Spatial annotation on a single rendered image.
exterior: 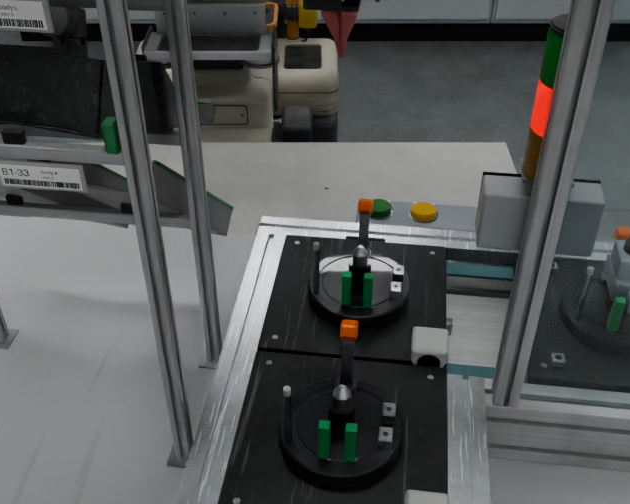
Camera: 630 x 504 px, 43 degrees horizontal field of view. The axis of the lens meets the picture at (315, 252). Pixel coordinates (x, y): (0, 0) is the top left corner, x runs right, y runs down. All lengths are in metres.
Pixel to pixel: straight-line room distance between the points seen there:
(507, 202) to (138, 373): 0.59
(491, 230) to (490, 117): 2.75
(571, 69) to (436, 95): 3.01
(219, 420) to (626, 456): 0.50
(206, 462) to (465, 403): 0.32
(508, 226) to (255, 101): 1.00
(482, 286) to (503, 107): 2.53
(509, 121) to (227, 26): 2.10
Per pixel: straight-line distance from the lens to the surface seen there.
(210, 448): 0.94
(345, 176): 1.53
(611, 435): 1.04
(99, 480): 1.06
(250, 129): 1.80
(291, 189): 1.49
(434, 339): 1.01
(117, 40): 0.70
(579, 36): 0.72
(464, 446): 0.95
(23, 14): 0.72
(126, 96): 0.72
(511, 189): 0.83
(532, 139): 0.80
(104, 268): 1.35
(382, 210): 1.25
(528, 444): 1.04
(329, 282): 1.08
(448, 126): 3.48
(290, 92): 2.03
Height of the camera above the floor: 1.69
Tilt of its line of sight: 39 degrees down
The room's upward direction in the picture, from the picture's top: straight up
